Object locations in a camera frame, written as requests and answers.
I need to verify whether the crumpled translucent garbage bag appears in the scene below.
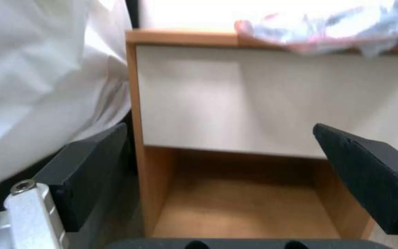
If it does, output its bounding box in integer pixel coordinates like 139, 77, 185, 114
234, 0, 398, 56

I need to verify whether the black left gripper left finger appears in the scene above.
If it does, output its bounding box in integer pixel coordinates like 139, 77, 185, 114
0, 122, 129, 249

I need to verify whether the wooden bedside cabinet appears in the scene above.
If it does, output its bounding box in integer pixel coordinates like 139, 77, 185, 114
124, 29, 398, 239

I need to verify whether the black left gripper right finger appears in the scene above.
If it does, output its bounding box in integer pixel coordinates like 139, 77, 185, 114
313, 123, 398, 249

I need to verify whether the white bed sheet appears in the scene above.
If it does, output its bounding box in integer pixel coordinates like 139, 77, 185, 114
0, 0, 132, 192

